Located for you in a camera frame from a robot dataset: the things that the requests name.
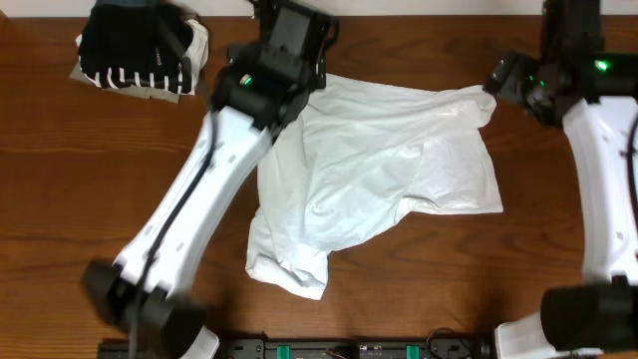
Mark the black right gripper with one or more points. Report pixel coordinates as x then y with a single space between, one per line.
518 67

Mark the white printed t-shirt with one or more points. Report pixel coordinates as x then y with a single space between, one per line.
359 158

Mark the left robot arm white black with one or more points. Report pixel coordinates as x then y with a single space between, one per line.
264 86

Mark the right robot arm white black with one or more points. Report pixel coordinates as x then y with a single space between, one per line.
578 87

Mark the black white striped folded shirt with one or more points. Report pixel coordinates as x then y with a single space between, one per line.
195 55

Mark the black folded garment top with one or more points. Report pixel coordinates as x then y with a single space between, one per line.
144 38

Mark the beige folded garment bottom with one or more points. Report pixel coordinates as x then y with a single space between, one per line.
137 92

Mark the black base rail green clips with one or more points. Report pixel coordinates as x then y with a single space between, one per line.
359 350

